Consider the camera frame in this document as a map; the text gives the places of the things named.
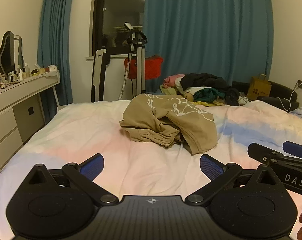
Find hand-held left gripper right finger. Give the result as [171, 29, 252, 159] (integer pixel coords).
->
[185, 154, 288, 206]

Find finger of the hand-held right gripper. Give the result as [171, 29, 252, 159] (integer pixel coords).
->
[282, 141, 302, 161]
[247, 142, 292, 167]

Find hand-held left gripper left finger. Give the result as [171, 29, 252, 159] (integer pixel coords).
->
[21, 153, 119, 206]

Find tan printed t-shirt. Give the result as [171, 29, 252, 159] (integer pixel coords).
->
[119, 93, 218, 155]

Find bed with pastel sheet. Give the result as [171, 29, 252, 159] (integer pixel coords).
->
[0, 99, 302, 240]

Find black sofa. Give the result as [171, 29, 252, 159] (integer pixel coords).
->
[232, 81, 300, 110]

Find yellow towel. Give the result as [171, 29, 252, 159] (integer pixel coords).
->
[191, 101, 224, 107]

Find brown paper bag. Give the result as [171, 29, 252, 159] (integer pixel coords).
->
[247, 74, 272, 101]

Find green garment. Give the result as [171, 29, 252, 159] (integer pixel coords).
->
[193, 89, 226, 101]

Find cream garment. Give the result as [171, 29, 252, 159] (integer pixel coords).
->
[183, 87, 216, 98]

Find pink garment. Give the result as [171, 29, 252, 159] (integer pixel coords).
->
[163, 74, 186, 87]

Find white vanity desk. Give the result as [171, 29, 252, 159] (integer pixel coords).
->
[0, 69, 61, 173]

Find garment steamer stand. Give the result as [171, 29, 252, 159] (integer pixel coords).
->
[118, 22, 148, 101]

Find row of cosmetic bottles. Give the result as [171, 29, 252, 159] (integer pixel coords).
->
[0, 64, 59, 92]

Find narrow blue curtain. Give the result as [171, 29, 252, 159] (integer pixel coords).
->
[36, 0, 99, 106]

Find wide blue curtain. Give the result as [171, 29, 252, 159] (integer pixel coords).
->
[143, 0, 275, 93]

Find wavy black-framed mirror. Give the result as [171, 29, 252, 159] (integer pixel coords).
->
[0, 31, 24, 81]

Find dark window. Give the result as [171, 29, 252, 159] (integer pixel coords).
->
[92, 0, 146, 57]

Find white charging cable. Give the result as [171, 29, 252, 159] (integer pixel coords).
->
[277, 81, 302, 112]

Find black white upright frame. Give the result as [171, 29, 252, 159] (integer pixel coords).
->
[91, 49, 111, 102]

